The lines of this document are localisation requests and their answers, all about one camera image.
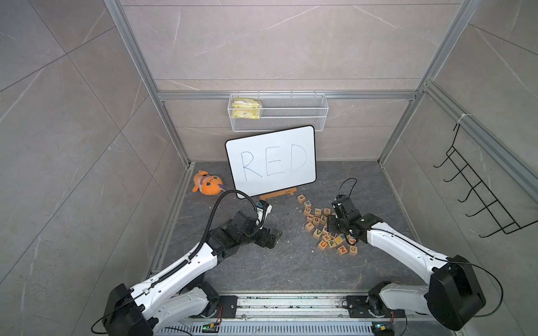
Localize yellow packet in basket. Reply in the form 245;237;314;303
231;98;263;120

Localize metal base rail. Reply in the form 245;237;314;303
157;292;453;335

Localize wooden block letter N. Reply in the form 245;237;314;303
338;246;348;256

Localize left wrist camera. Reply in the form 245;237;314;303
256;200;272;221

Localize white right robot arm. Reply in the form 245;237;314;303
327;195;486;331

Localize white dry-erase board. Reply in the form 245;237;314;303
225;125;317;197

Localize black wire hook rack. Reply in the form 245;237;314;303
433;124;537;239

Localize wooden easel stand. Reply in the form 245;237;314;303
260;187;297;200

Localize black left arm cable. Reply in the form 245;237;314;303
188;190;263;261

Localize wooden block letter U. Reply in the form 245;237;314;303
317;241;329;251

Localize wire mesh wall basket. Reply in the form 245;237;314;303
227;93;329;132

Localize orange plush toy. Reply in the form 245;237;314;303
192;170;224;196

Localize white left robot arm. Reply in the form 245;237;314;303
101;210;282;335

